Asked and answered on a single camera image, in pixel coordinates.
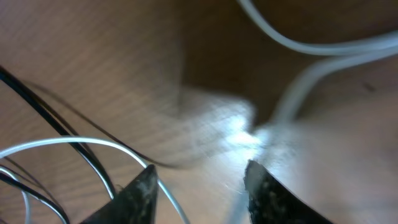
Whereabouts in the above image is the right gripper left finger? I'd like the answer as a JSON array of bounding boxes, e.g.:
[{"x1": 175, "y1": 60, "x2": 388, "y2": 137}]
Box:
[{"x1": 82, "y1": 165, "x2": 159, "y2": 224}]

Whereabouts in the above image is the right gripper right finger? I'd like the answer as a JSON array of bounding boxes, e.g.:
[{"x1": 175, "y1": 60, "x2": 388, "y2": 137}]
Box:
[{"x1": 244, "y1": 160, "x2": 331, "y2": 224}]

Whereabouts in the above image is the white USB cable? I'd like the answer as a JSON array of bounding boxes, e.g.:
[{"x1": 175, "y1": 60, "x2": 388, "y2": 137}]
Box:
[{"x1": 0, "y1": 0, "x2": 398, "y2": 224}]

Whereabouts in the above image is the black USB cable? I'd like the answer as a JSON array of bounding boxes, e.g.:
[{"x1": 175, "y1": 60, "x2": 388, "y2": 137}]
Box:
[{"x1": 0, "y1": 65, "x2": 184, "y2": 224}]

